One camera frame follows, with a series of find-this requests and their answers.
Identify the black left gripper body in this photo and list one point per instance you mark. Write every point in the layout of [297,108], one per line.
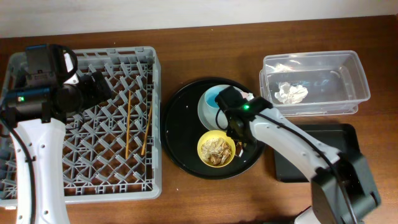
[101,86]

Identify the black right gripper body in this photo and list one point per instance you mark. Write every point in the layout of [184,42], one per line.
[237,131]

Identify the gold snack wrapper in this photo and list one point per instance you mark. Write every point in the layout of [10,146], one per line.
[240,147]

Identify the yellow bowl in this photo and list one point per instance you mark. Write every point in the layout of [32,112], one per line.
[216,134]

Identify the pink plastic cup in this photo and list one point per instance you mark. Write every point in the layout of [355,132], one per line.
[247,96]

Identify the food scraps pile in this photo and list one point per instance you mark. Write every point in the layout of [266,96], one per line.
[215,152]

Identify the white tissue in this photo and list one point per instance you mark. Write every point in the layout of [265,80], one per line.
[289,94]

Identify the wooden chopstick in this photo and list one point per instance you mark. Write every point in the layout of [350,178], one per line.
[143,150]
[128,125]

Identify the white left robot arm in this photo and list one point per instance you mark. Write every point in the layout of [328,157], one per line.
[35,112]

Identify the grey plastic dishwasher rack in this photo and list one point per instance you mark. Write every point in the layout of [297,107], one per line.
[93,155]

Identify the clear plastic waste bin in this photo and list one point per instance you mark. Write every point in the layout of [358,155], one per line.
[335,80]

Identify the grey-white round plate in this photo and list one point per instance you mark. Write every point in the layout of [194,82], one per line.
[207,115]

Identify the blue plastic cup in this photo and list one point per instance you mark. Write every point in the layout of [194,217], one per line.
[211,94]

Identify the round black tray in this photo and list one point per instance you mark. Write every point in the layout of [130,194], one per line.
[181,129]

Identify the black rectangular tray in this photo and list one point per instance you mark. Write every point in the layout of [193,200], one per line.
[340,136]

